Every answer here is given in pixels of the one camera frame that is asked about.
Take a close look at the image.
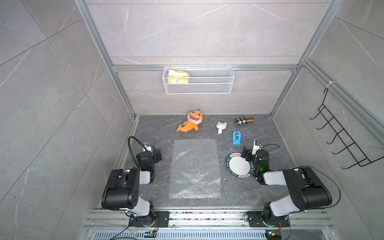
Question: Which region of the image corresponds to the white dinner plate dark rim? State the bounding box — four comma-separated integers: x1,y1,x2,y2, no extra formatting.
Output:
225,152,254,179

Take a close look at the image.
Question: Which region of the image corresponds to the clear bubble wrap sheet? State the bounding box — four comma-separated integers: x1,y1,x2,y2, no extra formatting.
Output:
169,139,221,199

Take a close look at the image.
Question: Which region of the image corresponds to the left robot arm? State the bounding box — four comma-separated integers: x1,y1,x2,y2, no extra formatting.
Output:
101,136,162,227

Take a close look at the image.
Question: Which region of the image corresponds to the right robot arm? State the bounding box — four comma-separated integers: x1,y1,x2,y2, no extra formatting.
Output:
241,147,341,228

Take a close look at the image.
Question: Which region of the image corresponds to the blue tape dispenser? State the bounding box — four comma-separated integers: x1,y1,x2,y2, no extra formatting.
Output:
233,131,242,146

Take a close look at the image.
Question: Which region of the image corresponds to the plaid brown pouch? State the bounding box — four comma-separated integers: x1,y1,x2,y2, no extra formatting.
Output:
234,117,255,126

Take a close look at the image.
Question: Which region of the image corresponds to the small white figurine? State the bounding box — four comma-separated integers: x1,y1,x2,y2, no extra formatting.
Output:
216,122,227,135

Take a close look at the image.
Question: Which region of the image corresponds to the orange shark plush toy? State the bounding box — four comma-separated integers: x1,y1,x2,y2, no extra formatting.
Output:
177,110,203,132

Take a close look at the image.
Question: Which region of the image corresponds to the yellow white cloth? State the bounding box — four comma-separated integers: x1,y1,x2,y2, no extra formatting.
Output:
167,70,190,85

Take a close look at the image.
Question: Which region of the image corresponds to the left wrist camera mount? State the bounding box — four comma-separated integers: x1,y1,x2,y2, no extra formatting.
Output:
143,142,152,152

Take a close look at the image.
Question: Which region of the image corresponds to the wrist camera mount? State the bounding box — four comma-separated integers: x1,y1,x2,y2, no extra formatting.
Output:
143,142,152,152
252,139,263,155

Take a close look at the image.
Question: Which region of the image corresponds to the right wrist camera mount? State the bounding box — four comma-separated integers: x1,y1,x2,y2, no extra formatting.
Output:
252,139,263,155

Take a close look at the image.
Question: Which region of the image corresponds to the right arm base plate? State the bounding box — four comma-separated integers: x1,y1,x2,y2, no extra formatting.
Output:
243,211,290,228

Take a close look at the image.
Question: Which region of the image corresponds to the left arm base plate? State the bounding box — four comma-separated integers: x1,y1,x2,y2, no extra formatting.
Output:
129,211,170,228

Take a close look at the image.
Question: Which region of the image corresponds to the aluminium mounting rail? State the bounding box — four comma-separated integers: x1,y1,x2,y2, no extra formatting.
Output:
79,207,339,240

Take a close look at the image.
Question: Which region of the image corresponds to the white wire wall basket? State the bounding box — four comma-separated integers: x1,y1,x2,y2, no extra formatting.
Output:
162,67,235,95

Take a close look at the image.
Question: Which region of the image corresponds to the black wire hook rack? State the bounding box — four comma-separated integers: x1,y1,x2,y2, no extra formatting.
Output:
309,88,384,170

